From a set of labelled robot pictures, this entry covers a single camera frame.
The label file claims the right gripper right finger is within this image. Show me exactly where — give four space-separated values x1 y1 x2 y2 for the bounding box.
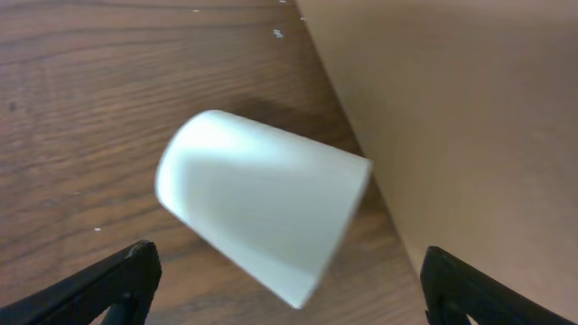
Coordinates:
420 246 573 325

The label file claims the cream white cup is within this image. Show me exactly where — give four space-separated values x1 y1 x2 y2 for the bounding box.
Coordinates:
154 110 371 309

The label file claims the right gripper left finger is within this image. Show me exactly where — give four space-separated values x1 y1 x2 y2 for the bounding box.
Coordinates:
1 240 162 325

